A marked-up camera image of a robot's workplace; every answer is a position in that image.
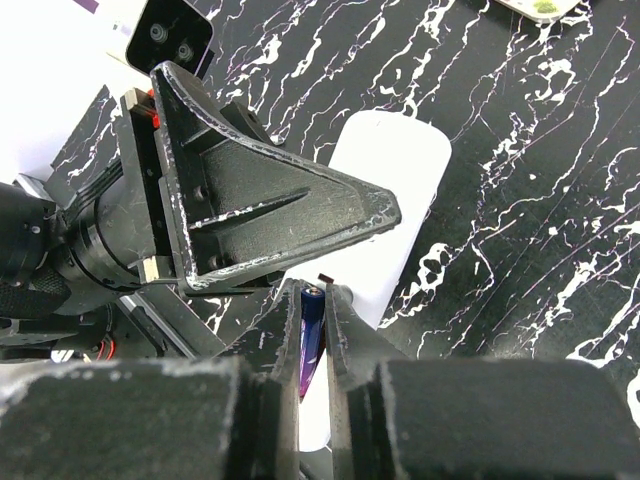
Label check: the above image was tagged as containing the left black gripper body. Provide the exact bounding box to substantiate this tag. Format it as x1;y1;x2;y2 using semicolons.
114;87;281;291

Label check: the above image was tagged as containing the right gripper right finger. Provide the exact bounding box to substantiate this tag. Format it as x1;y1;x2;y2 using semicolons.
325;285;639;479

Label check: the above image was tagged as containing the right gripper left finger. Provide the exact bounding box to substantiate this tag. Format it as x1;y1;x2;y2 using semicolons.
1;280;302;479

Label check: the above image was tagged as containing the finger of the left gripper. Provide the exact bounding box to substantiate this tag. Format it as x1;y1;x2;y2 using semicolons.
151;61;402;295
199;93;276;148

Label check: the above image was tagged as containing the blue AAA battery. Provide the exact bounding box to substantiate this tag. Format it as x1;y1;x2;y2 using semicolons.
299;286;325;398

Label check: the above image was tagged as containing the white remote control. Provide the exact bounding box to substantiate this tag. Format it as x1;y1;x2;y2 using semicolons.
287;110;452;453

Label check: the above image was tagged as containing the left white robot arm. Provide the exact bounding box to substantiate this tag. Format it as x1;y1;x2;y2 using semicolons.
1;61;402;360

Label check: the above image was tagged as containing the floral rectangular tray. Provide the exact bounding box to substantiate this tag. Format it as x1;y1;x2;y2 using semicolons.
497;0;580;24

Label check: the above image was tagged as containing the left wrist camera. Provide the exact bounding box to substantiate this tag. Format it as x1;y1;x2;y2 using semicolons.
98;0;214;78

